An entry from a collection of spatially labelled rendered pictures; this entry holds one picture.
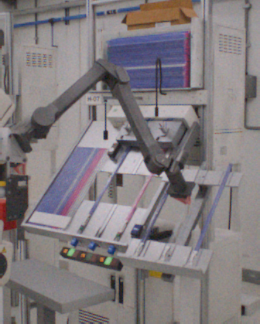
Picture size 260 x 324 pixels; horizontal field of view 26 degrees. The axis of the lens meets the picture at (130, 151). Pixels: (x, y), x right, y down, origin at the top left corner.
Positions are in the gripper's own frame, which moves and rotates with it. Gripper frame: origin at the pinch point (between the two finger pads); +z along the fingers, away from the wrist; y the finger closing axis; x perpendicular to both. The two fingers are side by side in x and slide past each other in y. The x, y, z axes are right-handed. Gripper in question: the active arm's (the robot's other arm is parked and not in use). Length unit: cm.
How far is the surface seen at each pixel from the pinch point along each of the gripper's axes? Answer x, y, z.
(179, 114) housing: -52, 25, 3
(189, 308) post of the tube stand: 29.2, -1.7, 30.0
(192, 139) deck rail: -45, 19, 12
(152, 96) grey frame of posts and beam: -64, 44, 2
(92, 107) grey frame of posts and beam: -66, 88, 11
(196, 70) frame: -68, 17, -10
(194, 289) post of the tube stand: 23.4, -3.2, 25.2
